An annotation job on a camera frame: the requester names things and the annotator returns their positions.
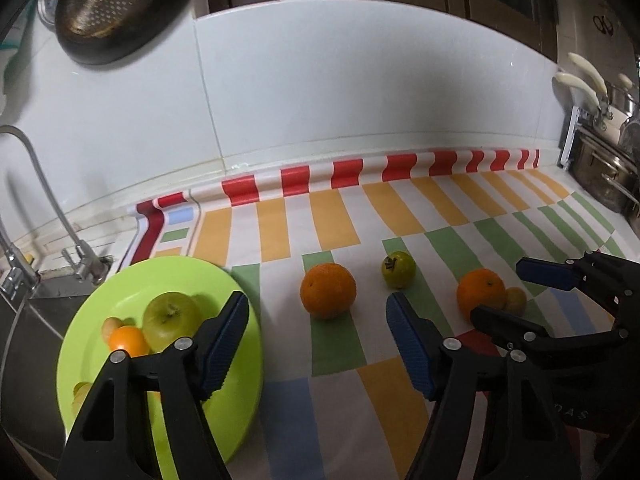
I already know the large chrome faucet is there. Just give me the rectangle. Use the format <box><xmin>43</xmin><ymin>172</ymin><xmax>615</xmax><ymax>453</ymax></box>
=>
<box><xmin>0</xmin><ymin>220</ymin><xmax>41</xmax><ymax>301</ymax></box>

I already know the green plate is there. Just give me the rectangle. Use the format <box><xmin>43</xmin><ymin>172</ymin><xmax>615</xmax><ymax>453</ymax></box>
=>
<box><xmin>56</xmin><ymin>255</ymin><xmax>265</xmax><ymax>466</ymax></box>

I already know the stainless steel sink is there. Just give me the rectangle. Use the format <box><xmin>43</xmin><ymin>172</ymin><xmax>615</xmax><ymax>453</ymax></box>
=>
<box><xmin>0</xmin><ymin>270</ymin><xmax>126</xmax><ymax>461</ymax></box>

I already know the orange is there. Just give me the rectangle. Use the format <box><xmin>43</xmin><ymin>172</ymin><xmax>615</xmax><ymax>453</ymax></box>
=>
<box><xmin>108</xmin><ymin>325</ymin><xmax>151</xmax><ymax>358</ymax></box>
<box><xmin>300</xmin><ymin>262</ymin><xmax>358</xmax><ymax>321</ymax></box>
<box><xmin>456</xmin><ymin>268</ymin><xmax>507</xmax><ymax>318</ymax></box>

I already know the metal pot rack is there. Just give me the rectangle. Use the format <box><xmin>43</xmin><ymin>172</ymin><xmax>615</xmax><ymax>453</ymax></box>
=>
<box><xmin>557</xmin><ymin>107</ymin><xmax>581</xmax><ymax>171</ymax></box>

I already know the brown longan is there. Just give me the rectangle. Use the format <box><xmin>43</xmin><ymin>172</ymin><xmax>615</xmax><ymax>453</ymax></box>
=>
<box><xmin>101</xmin><ymin>316</ymin><xmax>136</xmax><ymax>341</ymax></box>
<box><xmin>502</xmin><ymin>286</ymin><xmax>527</xmax><ymax>313</ymax></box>

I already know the black frying pan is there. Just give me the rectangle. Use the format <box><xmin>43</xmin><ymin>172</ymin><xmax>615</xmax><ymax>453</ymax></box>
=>
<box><xmin>52</xmin><ymin>0</ymin><xmax>208</xmax><ymax>66</ymax></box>

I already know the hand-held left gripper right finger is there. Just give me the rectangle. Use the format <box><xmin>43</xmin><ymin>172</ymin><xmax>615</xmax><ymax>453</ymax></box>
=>
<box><xmin>386</xmin><ymin>292</ymin><xmax>576</xmax><ymax>480</ymax></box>

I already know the striped colourful table mat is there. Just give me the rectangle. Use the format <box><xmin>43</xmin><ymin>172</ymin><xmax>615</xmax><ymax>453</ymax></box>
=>
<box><xmin>120</xmin><ymin>149</ymin><xmax>631</xmax><ymax>480</ymax></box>

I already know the small green persimmon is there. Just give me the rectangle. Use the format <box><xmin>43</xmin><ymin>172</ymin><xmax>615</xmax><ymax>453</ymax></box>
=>
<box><xmin>381</xmin><ymin>251</ymin><xmax>417</xmax><ymax>290</ymax></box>

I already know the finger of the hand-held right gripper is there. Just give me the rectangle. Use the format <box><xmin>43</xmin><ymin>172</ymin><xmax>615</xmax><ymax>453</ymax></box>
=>
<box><xmin>470</xmin><ymin>305</ymin><xmax>621</xmax><ymax>357</ymax></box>
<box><xmin>516</xmin><ymin>251</ymin><xmax>640</xmax><ymax>333</ymax></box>

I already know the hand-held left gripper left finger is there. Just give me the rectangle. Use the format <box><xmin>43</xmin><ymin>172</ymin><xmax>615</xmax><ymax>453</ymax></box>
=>
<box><xmin>57</xmin><ymin>291</ymin><xmax>250</xmax><ymax>480</ymax></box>

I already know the green apple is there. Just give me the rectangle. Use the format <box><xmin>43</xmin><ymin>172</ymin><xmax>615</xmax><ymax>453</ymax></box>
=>
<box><xmin>142</xmin><ymin>291</ymin><xmax>205</xmax><ymax>353</ymax></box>

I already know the thin gooseneck faucet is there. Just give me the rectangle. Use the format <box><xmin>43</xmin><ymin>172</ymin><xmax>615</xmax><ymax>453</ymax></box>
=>
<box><xmin>0</xmin><ymin>125</ymin><xmax>108</xmax><ymax>286</ymax></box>

